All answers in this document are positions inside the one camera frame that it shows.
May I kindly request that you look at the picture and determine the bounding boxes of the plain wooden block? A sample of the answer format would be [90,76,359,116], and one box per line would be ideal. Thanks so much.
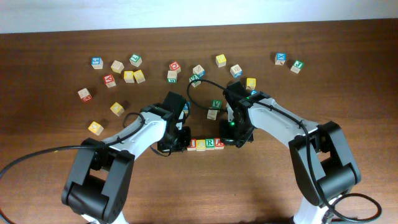
[111,60,124,73]

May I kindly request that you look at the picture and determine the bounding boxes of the yellow block top centre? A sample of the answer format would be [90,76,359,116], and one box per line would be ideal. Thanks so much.
[216,54,227,67]

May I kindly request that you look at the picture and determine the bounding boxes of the red block upper left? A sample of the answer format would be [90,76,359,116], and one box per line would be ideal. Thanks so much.
[103,75,116,88]

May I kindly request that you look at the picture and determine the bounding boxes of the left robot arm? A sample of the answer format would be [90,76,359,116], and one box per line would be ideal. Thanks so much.
[62,91,191,223]

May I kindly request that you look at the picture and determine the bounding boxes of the green Z block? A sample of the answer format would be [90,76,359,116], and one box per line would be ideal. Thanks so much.
[189,74,201,88]

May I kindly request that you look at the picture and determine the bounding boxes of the yellow block mid left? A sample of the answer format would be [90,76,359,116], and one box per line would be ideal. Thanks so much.
[110,102,124,116]

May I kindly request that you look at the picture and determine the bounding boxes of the blue block far left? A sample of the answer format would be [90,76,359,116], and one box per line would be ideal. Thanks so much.
[91,57,103,70]

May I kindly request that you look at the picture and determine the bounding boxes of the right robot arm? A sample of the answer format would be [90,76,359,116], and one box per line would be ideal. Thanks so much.
[220,82,361,223]

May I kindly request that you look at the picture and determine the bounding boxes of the yellow block left pair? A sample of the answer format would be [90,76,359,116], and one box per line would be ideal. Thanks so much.
[123,71,135,83]

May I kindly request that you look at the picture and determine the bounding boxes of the red A block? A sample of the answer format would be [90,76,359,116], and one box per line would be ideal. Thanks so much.
[215,138,225,149]

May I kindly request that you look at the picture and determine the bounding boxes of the yellow block upper right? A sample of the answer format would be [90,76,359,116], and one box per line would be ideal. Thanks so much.
[246,78,256,90]

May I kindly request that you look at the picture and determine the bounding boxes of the yellow block pair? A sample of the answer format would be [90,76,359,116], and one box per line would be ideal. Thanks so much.
[123,71,135,83]
[133,70,146,83]

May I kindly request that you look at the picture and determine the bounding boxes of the yellow block right pair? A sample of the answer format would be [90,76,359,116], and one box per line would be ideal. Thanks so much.
[133,70,146,83]

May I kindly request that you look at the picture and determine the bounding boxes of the wooden block blue side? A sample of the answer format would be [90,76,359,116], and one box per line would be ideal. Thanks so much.
[193,65,205,78]

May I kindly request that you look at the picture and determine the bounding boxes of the red I block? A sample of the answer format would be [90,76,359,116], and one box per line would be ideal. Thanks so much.
[187,139,197,151]

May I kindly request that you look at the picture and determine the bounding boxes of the green V block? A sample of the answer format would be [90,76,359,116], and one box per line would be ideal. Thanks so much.
[211,100,222,110]

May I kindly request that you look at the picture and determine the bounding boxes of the green L block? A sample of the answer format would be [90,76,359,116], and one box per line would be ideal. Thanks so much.
[129,54,142,67]

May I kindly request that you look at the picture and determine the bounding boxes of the yellow block lower left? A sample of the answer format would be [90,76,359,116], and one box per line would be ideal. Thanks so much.
[88,121,104,136]

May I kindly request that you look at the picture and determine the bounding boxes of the blue P block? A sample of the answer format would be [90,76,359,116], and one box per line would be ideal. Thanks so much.
[183,101,190,114]

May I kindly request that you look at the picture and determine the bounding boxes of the wooden block red side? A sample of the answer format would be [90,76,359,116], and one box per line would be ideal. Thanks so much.
[78,88,93,102]

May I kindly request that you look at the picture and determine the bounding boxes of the red number block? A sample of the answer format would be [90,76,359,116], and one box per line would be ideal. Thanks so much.
[169,61,181,73]

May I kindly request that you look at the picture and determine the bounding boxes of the wooden block blue edge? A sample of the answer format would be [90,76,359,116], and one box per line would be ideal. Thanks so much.
[230,64,243,78]

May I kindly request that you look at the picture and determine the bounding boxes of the pale wooden block centre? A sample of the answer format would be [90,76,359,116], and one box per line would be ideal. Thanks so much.
[207,110,218,120]

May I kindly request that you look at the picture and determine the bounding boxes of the wooden block green side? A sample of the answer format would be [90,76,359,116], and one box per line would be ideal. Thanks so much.
[167,70,178,83]

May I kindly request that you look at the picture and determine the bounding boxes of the green J block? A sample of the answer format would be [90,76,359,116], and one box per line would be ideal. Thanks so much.
[290,60,304,74]

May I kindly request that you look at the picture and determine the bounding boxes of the yellow C block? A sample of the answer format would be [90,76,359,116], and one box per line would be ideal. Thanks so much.
[195,139,206,151]

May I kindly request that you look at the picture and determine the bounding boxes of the green R block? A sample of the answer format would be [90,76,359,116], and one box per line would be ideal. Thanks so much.
[205,138,215,150]

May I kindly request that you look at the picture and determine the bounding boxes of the blue X block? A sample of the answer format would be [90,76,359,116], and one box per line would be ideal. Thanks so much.
[274,52,287,65]

